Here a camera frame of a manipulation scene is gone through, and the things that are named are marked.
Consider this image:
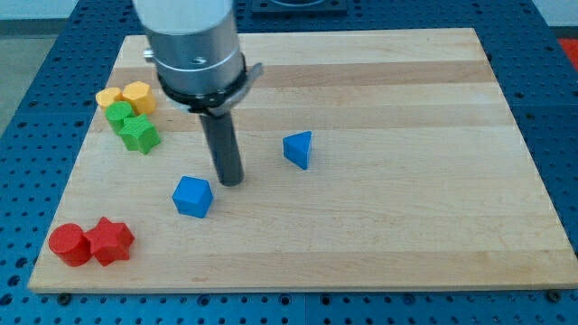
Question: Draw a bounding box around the blue cube block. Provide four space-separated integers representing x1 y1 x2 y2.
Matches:
172 176 213 218

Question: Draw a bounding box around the yellow pentagon block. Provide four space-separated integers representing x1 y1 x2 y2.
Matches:
95 88 123 111

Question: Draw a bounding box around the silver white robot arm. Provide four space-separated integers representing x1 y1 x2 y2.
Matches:
133 0 263 187

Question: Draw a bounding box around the light wooden board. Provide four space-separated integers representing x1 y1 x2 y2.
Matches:
29 28 577 293

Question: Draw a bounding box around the yellow hexagon block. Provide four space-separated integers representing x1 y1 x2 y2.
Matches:
122 81 156 116

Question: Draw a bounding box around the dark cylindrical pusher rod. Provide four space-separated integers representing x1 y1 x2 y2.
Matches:
200 113 244 187

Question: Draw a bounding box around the green star block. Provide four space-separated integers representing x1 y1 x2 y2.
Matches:
118 114 162 154

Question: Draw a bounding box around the red star block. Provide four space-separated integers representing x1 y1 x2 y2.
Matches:
84 217 135 266

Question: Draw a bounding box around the blue triangular prism block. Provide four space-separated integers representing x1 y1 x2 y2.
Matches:
283 131 312 170

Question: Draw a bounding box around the red cylinder block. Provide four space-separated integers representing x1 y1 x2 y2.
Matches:
49 223 92 267

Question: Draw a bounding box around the green cylinder block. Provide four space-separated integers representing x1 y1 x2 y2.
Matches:
105 101 135 134

